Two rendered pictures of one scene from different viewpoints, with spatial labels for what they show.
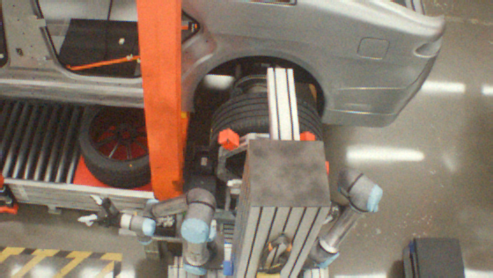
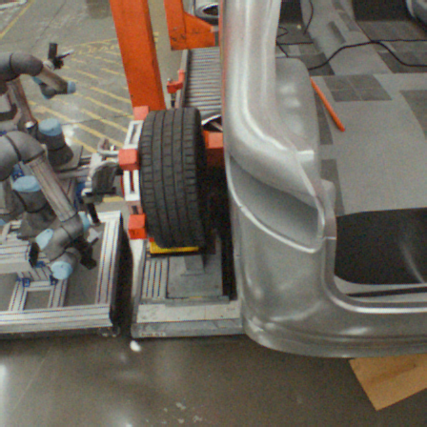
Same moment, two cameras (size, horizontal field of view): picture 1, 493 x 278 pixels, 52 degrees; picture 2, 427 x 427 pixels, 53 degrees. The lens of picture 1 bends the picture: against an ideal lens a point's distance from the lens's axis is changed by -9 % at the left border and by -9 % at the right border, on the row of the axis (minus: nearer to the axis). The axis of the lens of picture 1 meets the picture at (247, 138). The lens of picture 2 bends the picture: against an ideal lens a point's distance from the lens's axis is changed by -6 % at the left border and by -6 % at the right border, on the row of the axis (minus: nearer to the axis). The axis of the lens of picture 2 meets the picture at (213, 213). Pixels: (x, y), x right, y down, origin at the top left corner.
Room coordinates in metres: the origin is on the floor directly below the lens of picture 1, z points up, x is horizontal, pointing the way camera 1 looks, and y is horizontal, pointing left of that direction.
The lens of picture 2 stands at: (2.30, -1.77, 2.17)
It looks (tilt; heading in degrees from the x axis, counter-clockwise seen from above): 43 degrees down; 100
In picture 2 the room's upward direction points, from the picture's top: 7 degrees counter-clockwise
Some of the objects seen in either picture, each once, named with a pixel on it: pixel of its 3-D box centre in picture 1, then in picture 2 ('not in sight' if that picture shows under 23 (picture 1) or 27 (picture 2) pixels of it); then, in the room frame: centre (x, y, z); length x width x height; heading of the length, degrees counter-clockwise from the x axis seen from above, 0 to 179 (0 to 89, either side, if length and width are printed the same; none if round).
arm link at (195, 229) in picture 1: (197, 242); (19, 100); (1.01, 0.15, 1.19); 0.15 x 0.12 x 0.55; 175
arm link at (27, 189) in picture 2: not in sight; (29, 193); (1.22, -0.35, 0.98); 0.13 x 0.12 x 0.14; 54
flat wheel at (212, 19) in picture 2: not in sight; (222, 18); (1.77, 3.55, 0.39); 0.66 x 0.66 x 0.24
